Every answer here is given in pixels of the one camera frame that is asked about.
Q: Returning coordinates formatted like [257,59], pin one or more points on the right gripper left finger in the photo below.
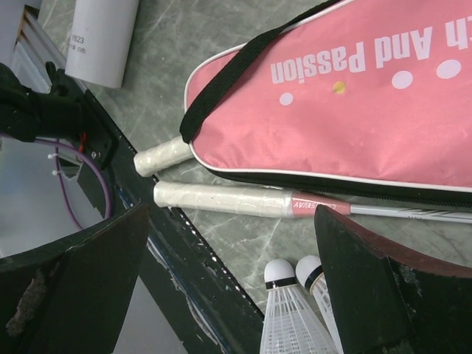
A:
[72,295]

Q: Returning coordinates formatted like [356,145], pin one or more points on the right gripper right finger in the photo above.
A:
[388,298]

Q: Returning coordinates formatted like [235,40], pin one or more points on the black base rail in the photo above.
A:
[205,306]

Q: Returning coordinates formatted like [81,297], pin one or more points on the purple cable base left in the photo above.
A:
[31,196]

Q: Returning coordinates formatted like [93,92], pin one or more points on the pink racket bag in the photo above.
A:
[365,98]

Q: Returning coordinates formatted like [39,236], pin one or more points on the white shuttlecock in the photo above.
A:
[311,276]
[290,325]

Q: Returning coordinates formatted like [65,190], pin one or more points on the badminton racket pink shaft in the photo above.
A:
[277,203]

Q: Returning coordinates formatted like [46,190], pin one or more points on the badminton racket under bag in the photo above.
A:
[162,156]

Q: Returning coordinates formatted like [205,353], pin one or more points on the white shuttlecock tube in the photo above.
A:
[100,41]

